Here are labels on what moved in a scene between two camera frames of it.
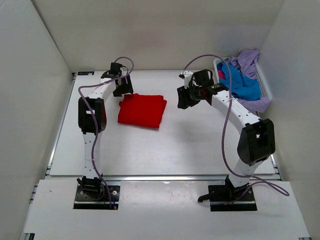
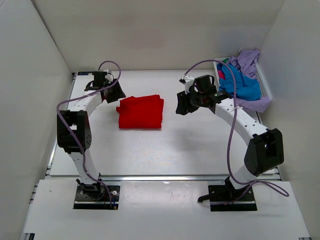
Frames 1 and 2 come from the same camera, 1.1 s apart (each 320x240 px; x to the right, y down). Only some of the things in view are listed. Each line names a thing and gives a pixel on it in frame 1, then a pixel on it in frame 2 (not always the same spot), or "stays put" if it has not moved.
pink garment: x=221 y=74 stays put
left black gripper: x=128 y=88 → x=119 y=93
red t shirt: x=142 y=110 stays put
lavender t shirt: x=246 y=61 stays put
